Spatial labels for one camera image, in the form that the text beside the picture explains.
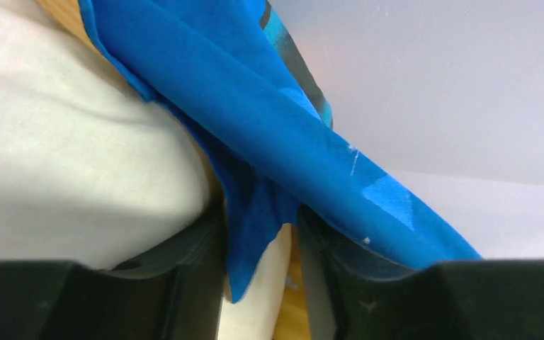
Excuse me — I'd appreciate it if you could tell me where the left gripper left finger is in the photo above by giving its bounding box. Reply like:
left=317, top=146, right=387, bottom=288
left=0, top=206, right=226, bottom=339

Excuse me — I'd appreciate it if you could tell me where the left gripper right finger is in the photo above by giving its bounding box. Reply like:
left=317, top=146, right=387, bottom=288
left=297, top=206, right=544, bottom=340

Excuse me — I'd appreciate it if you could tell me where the white pillow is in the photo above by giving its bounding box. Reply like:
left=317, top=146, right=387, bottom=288
left=0, top=0, right=294, bottom=340

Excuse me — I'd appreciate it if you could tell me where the yellow and blue pillowcase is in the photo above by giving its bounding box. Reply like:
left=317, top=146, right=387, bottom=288
left=37, top=0, right=483, bottom=340

